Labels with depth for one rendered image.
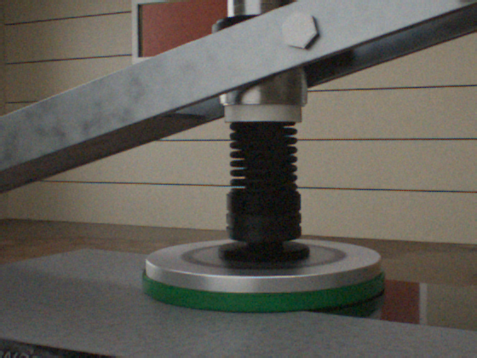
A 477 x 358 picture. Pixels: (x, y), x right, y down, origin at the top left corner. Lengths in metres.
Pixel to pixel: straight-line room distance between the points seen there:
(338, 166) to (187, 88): 6.35
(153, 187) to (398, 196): 2.88
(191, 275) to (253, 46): 0.19
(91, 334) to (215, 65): 0.24
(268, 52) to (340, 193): 6.39
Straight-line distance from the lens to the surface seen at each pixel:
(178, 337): 0.47
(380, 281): 0.59
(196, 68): 0.58
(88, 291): 0.62
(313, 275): 0.53
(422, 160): 6.68
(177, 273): 0.55
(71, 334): 0.49
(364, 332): 0.47
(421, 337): 0.47
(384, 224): 6.81
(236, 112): 0.59
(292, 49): 0.55
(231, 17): 0.60
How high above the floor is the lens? 0.95
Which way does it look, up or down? 3 degrees down
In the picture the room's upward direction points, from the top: straight up
